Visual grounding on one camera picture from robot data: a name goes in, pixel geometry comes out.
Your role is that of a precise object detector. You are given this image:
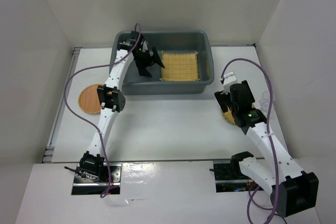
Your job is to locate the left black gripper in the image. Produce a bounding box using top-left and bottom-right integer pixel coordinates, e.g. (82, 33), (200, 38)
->
(132, 46), (164, 77)

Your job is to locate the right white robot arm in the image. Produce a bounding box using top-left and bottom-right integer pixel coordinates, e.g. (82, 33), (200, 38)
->
(215, 80), (319, 217)

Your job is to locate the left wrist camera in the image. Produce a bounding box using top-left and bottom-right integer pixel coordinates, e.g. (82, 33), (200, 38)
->
(117, 38), (137, 51)

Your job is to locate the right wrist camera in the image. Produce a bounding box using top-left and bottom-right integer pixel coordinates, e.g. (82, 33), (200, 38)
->
(221, 71), (238, 92)

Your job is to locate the purple cable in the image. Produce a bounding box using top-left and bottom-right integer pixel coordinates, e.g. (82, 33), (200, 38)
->
(64, 23), (144, 198)
(222, 58), (279, 223)

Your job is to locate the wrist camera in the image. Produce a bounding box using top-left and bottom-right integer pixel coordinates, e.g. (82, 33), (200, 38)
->
(117, 38), (137, 51)
(221, 71), (238, 92)

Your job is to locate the clear plastic cup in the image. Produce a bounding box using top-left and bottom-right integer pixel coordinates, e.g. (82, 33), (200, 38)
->
(259, 100), (275, 114)
(259, 91), (272, 103)

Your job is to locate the near clear plastic cup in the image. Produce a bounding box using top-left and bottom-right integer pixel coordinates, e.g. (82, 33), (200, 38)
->
(259, 100), (275, 114)

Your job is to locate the grey plastic bin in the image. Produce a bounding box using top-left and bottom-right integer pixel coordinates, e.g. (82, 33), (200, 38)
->
(122, 30), (214, 95)

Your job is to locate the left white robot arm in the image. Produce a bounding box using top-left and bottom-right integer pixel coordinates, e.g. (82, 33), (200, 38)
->
(79, 31), (164, 182)

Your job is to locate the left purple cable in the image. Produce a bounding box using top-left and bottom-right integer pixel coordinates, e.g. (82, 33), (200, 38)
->
(64, 23), (144, 198)

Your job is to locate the green-rimmed round bamboo tray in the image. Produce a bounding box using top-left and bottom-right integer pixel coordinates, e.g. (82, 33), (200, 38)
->
(221, 106), (236, 126)

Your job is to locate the far clear plastic cup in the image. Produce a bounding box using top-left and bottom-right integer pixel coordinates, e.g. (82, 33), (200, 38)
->
(259, 91), (272, 103)

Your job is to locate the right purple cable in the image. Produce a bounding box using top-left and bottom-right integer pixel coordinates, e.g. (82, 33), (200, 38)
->
(222, 58), (279, 223)

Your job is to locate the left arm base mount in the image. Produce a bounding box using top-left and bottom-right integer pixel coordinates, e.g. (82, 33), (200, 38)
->
(64, 163), (122, 195)

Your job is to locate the aluminium frame rail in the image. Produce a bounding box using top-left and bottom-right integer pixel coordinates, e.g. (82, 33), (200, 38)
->
(41, 47), (81, 163)

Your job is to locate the orange round woven tray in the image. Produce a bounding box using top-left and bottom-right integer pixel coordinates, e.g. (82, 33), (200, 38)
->
(78, 84), (101, 114)

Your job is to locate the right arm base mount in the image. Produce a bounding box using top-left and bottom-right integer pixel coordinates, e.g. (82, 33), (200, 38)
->
(209, 159), (257, 193)

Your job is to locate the square bamboo mat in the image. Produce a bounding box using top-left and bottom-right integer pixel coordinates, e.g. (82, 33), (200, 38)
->
(160, 51), (200, 82)

